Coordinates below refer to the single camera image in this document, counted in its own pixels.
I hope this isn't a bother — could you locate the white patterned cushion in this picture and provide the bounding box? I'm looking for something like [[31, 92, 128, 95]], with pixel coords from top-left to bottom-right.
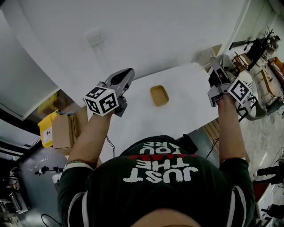
[[239, 72, 255, 89]]

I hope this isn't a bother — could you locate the grey chair with black legs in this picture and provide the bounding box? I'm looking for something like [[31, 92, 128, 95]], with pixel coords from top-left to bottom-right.
[[230, 70, 268, 121]]

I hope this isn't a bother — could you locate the cluttered metal rack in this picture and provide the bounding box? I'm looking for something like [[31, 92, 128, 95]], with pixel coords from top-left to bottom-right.
[[0, 168, 32, 227]]

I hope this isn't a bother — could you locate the person's left forearm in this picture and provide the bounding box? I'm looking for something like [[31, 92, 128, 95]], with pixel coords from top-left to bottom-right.
[[67, 110, 116, 171]]

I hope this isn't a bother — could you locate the white grey machine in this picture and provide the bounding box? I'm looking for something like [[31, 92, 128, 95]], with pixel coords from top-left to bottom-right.
[[52, 172, 64, 189]]

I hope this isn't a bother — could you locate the wooden coffee table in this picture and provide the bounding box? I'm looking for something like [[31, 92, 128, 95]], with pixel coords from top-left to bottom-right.
[[260, 64, 281, 98]]

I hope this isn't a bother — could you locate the black box device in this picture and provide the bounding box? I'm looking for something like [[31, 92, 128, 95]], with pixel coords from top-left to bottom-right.
[[178, 133, 199, 155]]

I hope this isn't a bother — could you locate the large cardboard box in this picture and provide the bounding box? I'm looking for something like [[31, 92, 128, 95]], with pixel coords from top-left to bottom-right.
[[54, 107, 89, 156]]

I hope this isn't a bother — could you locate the person's dark printed t-shirt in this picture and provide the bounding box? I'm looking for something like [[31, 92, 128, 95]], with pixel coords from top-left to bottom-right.
[[56, 134, 255, 227]]

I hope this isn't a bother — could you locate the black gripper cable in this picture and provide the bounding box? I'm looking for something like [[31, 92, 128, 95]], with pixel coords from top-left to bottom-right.
[[106, 135, 116, 158]]

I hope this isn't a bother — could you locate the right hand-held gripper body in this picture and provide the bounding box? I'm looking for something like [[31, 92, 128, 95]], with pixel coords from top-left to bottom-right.
[[207, 56, 252, 108]]

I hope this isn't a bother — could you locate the black floor cable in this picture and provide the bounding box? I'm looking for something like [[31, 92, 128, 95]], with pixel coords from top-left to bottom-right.
[[205, 137, 220, 159]]

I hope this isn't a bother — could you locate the flat cardboard sheet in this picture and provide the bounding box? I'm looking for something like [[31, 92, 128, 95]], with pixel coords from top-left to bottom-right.
[[210, 44, 222, 58]]

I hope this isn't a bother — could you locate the tan rectangular tray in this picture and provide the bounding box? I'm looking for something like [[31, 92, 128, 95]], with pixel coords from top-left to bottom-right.
[[150, 85, 170, 107]]

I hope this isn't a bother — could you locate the yellow plastic bin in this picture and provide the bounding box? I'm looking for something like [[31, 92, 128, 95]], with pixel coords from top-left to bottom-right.
[[37, 110, 60, 149]]

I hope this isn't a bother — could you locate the plain grey chair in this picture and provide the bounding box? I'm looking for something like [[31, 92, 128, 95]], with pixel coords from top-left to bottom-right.
[[216, 54, 236, 74]]

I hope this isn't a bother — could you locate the white storage box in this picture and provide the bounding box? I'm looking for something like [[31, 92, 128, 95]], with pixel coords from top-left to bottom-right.
[[252, 181, 284, 227]]

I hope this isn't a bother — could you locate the black standing board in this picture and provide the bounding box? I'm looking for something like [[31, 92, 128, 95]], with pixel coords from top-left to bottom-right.
[[247, 37, 270, 71]]

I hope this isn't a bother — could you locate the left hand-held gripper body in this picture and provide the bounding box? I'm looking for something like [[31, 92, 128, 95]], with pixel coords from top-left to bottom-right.
[[83, 68, 135, 117]]

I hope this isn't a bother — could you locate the black coat rack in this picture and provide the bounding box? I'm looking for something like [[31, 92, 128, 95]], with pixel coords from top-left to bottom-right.
[[263, 25, 275, 39]]

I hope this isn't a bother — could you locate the person's right forearm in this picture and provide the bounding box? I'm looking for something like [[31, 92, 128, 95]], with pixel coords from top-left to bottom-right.
[[217, 94, 247, 166]]

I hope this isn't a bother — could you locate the orange wooden cabinet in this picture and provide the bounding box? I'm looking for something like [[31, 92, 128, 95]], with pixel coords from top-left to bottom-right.
[[267, 56, 284, 85]]

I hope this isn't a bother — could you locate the black scooter handlebar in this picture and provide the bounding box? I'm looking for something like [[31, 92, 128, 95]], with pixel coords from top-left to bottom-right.
[[34, 165, 65, 176]]

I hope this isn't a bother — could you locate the person's face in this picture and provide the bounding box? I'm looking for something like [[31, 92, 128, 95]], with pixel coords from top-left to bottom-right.
[[133, 207, 200, 227]]

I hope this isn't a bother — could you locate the wooden slatted platform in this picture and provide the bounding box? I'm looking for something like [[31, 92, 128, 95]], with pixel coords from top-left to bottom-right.
[[203, 118, 251, 164]]

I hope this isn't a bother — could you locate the small wooden stool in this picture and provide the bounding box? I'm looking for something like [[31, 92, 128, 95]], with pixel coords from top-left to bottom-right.
[[232, 52, 252, 75]]

